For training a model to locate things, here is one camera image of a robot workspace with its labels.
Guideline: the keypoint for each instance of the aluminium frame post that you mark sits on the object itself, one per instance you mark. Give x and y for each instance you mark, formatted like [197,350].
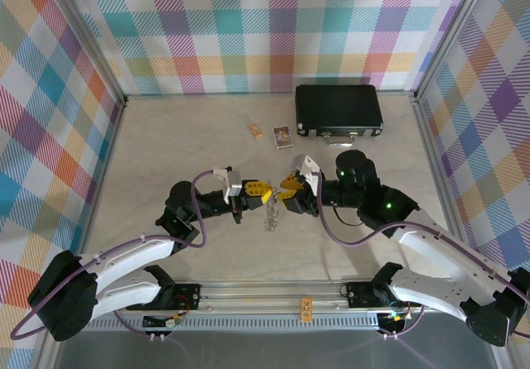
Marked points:
[89,38]
[449,34]

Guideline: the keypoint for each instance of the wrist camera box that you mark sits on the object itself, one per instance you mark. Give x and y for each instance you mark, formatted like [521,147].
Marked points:
[234,185]
[306,166]

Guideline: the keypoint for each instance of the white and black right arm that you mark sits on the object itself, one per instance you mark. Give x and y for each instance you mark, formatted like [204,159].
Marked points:
[435,294]

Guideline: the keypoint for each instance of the orange tag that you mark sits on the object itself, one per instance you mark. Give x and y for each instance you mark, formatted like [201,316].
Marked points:
[305,309]

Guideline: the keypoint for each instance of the small black circuit board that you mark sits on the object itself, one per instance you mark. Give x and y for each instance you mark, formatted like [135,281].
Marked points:
[393,321]
[161,322]

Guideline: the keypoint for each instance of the grey metal sheet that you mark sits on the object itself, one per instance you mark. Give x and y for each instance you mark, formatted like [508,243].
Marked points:
[290,350]

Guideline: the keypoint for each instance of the black briefcase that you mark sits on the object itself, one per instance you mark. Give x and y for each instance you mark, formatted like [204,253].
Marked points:
[337,108]

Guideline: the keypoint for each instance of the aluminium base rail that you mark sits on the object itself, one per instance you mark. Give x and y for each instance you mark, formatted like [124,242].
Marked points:
[269,292]

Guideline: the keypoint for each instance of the small orange box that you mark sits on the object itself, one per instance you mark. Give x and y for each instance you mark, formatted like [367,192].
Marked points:
[255,131]

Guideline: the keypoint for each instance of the small picture card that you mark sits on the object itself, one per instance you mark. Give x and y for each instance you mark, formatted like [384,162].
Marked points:
[282,137]

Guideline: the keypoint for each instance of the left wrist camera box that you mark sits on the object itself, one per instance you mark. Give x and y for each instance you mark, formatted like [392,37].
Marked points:
[234,185]

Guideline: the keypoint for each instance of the clear plastic bag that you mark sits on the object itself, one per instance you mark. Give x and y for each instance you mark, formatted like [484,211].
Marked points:
[271,216]

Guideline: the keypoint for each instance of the aluminium side rail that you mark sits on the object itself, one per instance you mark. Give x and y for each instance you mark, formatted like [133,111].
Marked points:
[437,158]
[101,174]

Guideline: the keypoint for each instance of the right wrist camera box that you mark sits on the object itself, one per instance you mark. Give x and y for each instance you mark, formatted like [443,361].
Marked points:
[306,166]

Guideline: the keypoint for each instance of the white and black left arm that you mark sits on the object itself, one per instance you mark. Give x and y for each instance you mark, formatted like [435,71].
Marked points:
[128,288]

